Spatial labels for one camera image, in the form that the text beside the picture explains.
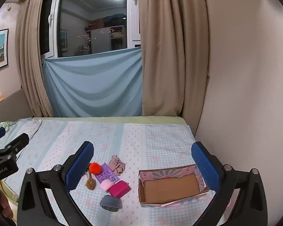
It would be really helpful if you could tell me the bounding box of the orange pompom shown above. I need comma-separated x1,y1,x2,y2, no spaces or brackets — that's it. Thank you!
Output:
88,162,103,176

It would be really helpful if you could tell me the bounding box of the brown plush toy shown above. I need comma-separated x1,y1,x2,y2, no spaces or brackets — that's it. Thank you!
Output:
85,171,96,190

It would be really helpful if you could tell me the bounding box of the purple plastic packet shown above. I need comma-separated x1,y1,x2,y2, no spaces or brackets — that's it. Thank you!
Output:
95,163,120,183

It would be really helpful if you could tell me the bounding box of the pink fluffy scrunchie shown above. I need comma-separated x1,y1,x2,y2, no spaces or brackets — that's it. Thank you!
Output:
100,179,114,192

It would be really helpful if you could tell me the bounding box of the pink patterned cloth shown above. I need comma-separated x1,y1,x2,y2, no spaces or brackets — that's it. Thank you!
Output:
108,155,126,176

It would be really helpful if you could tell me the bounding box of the grey fluffy hat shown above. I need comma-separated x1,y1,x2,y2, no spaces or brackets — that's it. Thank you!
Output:
100,195,122,212

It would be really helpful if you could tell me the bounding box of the magenta pouch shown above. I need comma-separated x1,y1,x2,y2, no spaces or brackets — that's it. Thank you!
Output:
108,180,131,199

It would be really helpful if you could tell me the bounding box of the person left hand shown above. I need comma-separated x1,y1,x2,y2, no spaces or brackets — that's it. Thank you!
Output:
0,192,14,219

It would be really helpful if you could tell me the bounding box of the green blanket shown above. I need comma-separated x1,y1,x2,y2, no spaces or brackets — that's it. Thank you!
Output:
0,121,16,132

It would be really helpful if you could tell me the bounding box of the grey sofa headboard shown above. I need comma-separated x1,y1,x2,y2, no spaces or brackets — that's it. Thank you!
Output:
0,89,34,122

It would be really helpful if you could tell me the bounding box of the cardboard box pink pattern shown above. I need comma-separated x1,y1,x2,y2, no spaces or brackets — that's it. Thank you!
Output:
138,164,210,208

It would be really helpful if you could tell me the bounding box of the patterned blue pink bedspread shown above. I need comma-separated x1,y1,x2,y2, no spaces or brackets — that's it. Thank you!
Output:
0,118,215,225

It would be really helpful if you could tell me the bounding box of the light blue hanging sheet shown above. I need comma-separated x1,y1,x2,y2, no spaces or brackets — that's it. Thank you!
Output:
42,47,142,117

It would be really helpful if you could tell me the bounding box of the beige curtain right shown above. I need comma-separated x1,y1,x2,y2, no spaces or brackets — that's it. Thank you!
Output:
138,0,210,133

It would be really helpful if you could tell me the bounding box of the window with white frame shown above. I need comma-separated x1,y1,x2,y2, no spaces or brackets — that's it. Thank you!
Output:
39,0,141,58

